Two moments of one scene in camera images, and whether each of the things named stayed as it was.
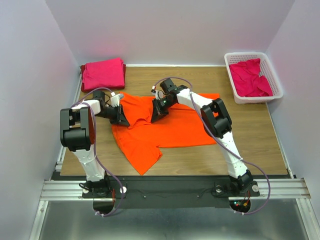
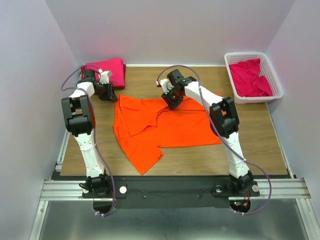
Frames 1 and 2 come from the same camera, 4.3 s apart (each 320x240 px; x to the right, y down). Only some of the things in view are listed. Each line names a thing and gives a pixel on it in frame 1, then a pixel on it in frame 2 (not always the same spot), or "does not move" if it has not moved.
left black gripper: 120,119 to 111,95
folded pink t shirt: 104,74 does not move
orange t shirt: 181,126 does not move
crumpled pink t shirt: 247,81 does not move
